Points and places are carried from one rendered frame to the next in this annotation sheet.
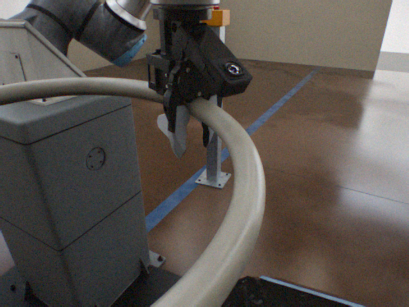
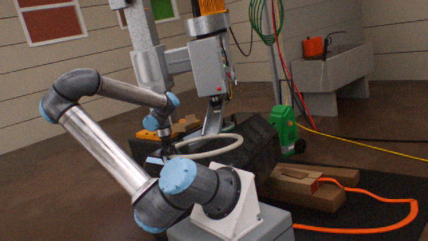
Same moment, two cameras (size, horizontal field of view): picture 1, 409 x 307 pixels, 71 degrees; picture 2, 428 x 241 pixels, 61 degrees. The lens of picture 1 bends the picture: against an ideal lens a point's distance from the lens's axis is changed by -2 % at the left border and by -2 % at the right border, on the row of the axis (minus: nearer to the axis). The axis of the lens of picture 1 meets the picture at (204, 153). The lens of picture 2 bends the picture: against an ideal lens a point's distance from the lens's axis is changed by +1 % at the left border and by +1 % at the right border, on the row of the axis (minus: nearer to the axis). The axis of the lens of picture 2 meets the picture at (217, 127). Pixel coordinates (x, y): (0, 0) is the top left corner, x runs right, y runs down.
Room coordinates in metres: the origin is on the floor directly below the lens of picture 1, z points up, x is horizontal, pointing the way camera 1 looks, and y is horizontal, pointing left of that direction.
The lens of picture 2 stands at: (2.18, 1.09, 1.68)
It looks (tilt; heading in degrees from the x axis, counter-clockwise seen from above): 16 degrees down; 203
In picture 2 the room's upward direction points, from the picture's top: 12 degrees counter-clockwise
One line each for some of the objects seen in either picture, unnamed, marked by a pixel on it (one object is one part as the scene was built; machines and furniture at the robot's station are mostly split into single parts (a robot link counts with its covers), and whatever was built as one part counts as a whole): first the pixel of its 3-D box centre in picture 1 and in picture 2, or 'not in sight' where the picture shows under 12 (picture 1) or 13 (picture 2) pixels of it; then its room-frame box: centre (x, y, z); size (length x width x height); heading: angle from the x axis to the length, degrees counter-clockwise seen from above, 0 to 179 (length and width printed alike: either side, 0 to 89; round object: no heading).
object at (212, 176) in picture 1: (214, 105); not in sight; (1.75, -0.06, 0.54); 0.20 x 0.20 x 1.09; 67
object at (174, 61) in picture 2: not in sight; (172, 61); (-0.87, -0.48, 1.39); 0.74 x 0.34 x 0.25; 110
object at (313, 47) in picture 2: not in sight; (315, 45); (-3.66, 0.55, 1.00); 0.50 x 0.22 x 0.33; 151
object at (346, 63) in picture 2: not in sight; (335, 79); (-3.66, 0.79, 0.43); 1.30 x 0.62 x 0.86; 151
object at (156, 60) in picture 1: (182, 54); (167, 145); (0.43, 0.03, 1.04); 0.09 x 0.08 x 0.12; 41
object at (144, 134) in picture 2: not in sight; (168, 128); (-0.80, -0.67, 0.76); 0.49 x 0.49 x 0.05; 67
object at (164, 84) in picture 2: not in sight; (153, 69); (-0.80, -0.67, 1.36); 0.35 x 0.35 x 0.41
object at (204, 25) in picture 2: not in sight; (208, 25); (-0.72, 0.00, 1.64); 0.96 x 0.25 x 0.17; 11
